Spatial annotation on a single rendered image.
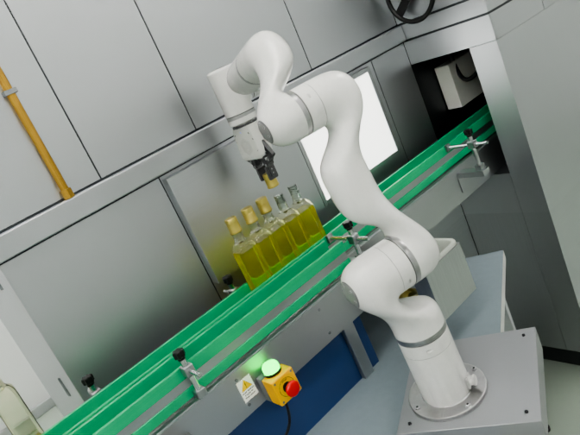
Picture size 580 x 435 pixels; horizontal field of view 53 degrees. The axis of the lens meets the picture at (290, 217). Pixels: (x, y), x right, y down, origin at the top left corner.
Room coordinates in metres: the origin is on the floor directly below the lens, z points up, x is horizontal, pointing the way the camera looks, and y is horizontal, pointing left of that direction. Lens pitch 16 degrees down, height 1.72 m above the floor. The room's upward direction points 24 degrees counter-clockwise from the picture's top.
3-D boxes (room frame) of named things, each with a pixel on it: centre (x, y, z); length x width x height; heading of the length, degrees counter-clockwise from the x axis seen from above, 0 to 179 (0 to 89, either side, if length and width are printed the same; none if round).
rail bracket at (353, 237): (1.59, -0.13, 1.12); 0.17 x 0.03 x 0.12; 34
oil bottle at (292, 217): (1.65, 0.01, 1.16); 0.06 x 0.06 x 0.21; 34
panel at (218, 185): (1.88, -0.10, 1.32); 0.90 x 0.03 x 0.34; 124
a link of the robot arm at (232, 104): (1.65, 0.00, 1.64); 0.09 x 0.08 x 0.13; 108
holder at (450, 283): (1.59, -0.26, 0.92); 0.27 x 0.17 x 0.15; 34
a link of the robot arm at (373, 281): (1.18, -0.13, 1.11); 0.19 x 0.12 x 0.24; 108
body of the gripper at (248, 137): (1.65, 0.01, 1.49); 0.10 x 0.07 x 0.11; 34
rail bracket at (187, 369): (1.22, 0.35, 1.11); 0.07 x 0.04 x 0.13; 34
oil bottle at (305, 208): (1.68, -0.04, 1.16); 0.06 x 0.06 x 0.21; 34
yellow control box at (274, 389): (1.29, 0.19, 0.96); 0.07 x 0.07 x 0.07; 34
